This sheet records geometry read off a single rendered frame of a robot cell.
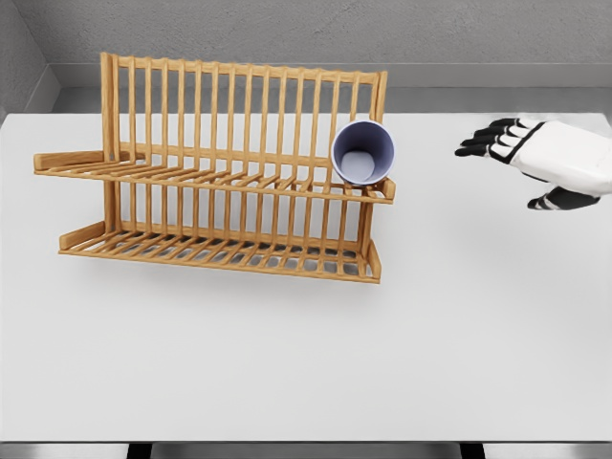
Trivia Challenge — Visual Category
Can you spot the wooden two-tier dish rack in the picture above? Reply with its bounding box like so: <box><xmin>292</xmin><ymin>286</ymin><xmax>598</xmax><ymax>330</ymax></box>
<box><xmin>33</xmin><ymin>52</ymin><xmax>397</xmax><ymax>286</ymax></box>

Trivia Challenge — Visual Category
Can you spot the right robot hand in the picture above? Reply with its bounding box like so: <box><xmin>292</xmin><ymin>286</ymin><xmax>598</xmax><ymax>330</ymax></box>
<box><xmin>454</xmin><ymin>117</ymin><xmax>612</xmax><ymax>211</ymax></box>

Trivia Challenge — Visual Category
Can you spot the lavender cup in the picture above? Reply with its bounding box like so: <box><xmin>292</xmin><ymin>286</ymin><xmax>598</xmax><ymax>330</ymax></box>
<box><xmin>331</xmin><ymin>120</ymin><xmax>397</xmax><ymax>187</ymax></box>

